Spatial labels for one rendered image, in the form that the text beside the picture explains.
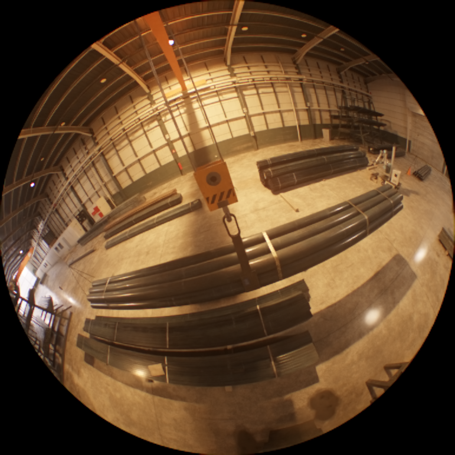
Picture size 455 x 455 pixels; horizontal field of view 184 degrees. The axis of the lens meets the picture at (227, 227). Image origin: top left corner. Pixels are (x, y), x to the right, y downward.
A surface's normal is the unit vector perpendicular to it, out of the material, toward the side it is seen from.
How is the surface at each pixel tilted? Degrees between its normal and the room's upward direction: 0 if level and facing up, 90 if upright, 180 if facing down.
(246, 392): 0
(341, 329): 0
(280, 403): 0
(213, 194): 90
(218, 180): 90
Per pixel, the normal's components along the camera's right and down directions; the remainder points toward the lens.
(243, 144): 0.16, 0.61
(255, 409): -0.29, -0.72
